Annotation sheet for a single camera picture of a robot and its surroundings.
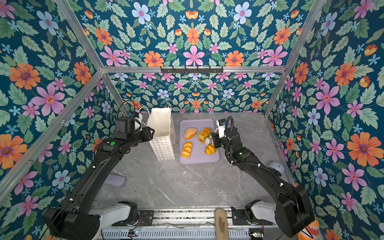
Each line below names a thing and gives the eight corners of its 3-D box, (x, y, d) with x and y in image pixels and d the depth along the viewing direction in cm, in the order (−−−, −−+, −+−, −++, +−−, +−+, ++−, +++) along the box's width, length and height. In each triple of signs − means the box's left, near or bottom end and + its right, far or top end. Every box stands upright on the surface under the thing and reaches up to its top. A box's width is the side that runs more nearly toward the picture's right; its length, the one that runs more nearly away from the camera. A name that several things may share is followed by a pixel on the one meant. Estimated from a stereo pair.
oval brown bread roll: (182, 137, 106) (181, 134, 104) (191, 128, 111) (191, 125, 109) (188, 141, 104) (188, 138, 101) (197, 132, 109) (197, 129, 106)
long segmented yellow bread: (181, 158, 95) (180, 156, 93) (182, 144, 102) (182, 142, 100) (191, 158, 95) (190, 156, 93) (191, 144, 102) (191, 142, 100)
